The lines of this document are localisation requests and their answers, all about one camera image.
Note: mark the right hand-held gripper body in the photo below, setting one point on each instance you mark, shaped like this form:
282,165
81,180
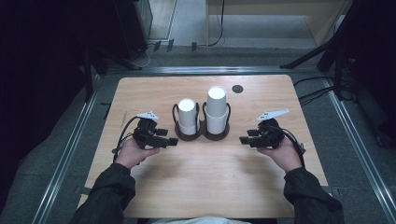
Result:
269,135

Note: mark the black metal stand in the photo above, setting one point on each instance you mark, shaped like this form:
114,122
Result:
88,74

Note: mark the wooden cabinet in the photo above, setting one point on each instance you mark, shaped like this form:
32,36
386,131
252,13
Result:
323,21

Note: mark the tall stack of white cups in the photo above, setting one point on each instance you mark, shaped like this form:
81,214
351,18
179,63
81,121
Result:
216,109

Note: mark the dark round table grommet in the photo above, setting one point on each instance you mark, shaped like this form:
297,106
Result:
237,89

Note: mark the black tripod stand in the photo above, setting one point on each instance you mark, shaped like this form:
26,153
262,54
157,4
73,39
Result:
311,54

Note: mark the metal floor rail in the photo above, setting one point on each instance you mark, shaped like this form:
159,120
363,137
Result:
65,155
202,69
358,140

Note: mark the dark computer tower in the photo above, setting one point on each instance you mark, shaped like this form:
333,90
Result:
132,28

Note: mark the person's left hand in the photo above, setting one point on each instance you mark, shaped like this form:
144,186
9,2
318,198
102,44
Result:
132,154

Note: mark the person's right hand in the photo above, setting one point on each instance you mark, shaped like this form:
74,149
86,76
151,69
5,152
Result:
285,155

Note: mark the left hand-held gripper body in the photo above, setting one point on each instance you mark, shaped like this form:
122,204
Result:
146,137

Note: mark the short stack of white cups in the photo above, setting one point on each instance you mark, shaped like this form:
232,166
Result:
187,115

